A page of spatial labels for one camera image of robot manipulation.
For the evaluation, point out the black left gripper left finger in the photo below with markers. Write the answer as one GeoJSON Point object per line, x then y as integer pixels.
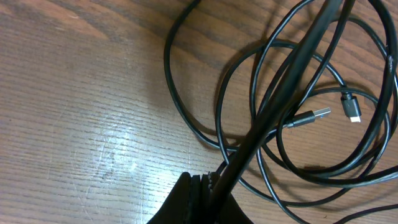
{"type": "Point", "coordinates": [182, 205]}

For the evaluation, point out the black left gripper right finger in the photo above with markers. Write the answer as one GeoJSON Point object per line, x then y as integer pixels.
{"type": "Point", "coordinates": [230, 212]}

